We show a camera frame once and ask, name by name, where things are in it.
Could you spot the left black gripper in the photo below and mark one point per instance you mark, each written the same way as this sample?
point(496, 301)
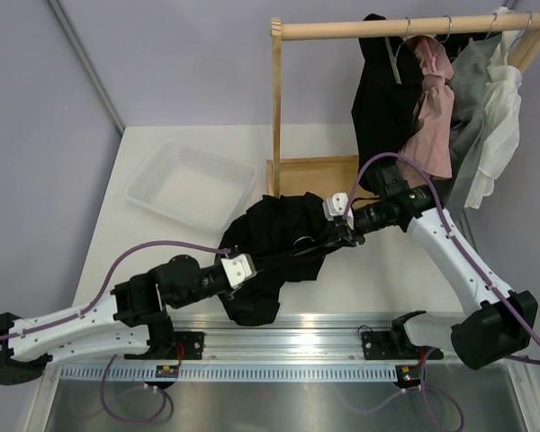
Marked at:
point(229, 293)

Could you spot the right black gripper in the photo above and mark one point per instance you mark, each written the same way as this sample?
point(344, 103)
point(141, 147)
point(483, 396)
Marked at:
point(345, 236)

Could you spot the black pleated skirt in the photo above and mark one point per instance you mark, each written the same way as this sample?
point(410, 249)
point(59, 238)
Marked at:
point(266, 232)

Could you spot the metal skirt hanger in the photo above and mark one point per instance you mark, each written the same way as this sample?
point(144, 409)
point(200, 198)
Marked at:
point(302, 244)

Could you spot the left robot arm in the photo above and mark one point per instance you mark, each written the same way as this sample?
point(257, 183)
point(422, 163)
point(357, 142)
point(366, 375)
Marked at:
point(132, 319)

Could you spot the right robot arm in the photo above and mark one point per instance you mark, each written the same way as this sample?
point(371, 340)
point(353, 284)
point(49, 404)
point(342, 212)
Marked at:
point(497, 321)

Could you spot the wooden clothes rack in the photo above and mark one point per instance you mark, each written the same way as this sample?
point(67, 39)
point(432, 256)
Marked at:
point(328, 175)

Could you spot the white plastic basket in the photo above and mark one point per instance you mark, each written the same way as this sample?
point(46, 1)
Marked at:
point(194, 186)

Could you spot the pink hanging garment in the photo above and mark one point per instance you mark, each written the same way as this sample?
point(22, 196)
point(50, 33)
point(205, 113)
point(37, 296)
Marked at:
point(428, 148)

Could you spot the black hanging garment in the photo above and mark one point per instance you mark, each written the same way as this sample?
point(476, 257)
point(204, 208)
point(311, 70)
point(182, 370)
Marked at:
point(387, 96)

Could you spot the grey hanging garment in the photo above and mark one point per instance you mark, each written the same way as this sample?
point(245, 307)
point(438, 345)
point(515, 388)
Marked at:
point(468, 118)

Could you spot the white hanging garment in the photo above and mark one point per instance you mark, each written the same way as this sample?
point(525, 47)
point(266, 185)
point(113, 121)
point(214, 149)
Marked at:
point(501, 129)

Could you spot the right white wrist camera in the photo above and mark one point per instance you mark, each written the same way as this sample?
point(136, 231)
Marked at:
point(337, 207)

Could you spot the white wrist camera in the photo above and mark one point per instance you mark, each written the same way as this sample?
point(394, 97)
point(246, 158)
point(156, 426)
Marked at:
point(242, 261)
point(337, 207)

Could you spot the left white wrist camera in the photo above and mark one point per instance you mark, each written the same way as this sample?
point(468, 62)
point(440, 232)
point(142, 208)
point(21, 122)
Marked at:
point(242, 261)

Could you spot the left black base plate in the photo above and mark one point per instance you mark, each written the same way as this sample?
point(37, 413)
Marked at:
point(184, 345)

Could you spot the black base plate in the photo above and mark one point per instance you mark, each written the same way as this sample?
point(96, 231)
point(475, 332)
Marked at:
point(184, 345)
point(377, 345)

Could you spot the aluminium mounting rail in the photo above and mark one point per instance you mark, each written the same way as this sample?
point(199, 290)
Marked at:
point(303, 338)

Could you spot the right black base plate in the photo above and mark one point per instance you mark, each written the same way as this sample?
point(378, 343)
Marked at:
point(377, 345)

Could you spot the white slotted cable duct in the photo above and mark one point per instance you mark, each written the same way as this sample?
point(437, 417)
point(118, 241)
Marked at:
point(277, 373)

